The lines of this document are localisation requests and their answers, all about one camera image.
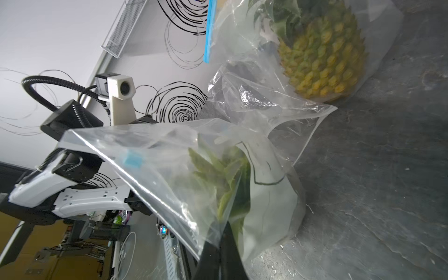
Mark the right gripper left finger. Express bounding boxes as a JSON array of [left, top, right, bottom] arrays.
[[192, 242, 221, 280]]

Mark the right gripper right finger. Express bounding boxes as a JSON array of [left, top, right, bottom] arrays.
[[219, 222, 249, 280]]

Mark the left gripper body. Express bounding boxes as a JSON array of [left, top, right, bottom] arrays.
[[130, 115, 158, 124]]

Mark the clear zip-top bag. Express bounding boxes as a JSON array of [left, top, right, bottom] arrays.
[[59, 119, 306, 261], [207, 60, 337, 163]]

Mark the bagged pineapple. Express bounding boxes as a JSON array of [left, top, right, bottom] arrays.
[[189, 146, 251, 243], [248, 1, 368, 102]]

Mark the blue-zip clear bag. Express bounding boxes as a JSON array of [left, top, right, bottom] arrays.
[[204, 1, 404, 103]]

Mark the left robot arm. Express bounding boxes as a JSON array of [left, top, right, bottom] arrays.
[[1, 73, 153, 225]]

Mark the grey slotted cable duct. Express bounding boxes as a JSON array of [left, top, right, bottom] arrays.
[[163, 235, 179, 280]]

